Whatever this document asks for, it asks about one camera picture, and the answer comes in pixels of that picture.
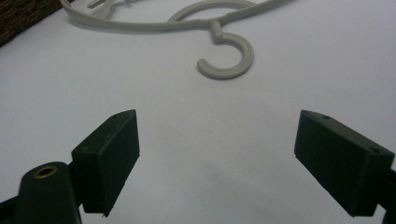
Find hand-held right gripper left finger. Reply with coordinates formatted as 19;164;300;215
71;108;141;217

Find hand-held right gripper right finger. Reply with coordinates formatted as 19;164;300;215
293;109;396;217

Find beige plastic clothes hanger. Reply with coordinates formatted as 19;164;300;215
60;0;297;80

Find dark brown woven mat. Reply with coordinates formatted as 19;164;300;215
0;0;76;49

